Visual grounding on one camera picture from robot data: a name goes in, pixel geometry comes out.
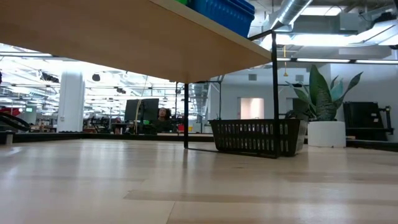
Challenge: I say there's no blue plastic basket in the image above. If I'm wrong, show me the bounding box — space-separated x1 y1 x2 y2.
189 0 256 39
231 0 256 10

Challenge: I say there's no wooden shelf with black legs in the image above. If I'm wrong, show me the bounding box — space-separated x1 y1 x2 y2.
0 0 279 159

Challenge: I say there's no person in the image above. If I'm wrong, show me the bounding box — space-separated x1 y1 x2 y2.
152 107 175 133

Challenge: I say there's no black computer monitor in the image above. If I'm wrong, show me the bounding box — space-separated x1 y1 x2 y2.
124 98 160 123

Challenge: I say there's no black plastic basket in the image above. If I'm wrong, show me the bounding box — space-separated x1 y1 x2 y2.
208 118 308 158

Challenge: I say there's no green plant in white pot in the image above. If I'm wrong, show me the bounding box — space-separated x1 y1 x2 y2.
285 64 364 148

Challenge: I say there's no white round column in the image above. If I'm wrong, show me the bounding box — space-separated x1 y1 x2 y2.
57 70 85 133

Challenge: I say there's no black equipment rack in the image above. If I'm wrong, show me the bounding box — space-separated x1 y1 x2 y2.
343 101 395 141

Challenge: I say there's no black curved bar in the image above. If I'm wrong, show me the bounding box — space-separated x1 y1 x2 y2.
0 111 31 132

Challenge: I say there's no yellow hanging cord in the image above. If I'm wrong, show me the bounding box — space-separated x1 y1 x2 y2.
282 45 288 78

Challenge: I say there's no silver ceiling air duct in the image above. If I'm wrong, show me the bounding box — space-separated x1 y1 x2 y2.
269 0 313 30

